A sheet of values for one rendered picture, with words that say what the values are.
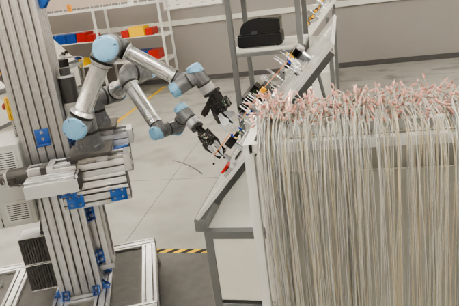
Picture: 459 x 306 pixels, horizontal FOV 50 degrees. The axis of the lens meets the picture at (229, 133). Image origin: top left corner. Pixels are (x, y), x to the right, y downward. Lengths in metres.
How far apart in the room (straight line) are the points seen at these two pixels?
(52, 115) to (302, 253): 1.68
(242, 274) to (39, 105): 1.38
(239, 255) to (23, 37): 1.54
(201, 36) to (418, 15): 4.19
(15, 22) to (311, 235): 1.87
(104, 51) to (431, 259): 1.60
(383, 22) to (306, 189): 8.57
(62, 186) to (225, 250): 0.87
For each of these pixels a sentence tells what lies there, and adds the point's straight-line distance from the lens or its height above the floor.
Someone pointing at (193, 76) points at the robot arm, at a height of 1.50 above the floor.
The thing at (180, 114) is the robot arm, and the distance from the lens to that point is 2.61.
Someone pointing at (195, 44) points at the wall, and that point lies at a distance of 10.29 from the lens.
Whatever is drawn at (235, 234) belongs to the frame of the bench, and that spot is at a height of 0.78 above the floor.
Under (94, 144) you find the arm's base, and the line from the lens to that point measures 2.64.
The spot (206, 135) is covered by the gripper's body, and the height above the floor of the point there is 1.17.
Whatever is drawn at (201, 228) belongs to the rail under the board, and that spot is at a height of 0.82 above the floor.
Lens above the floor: 1.92
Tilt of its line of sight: 17 degrees down
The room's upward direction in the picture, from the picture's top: 7 degrees counter-clockwise
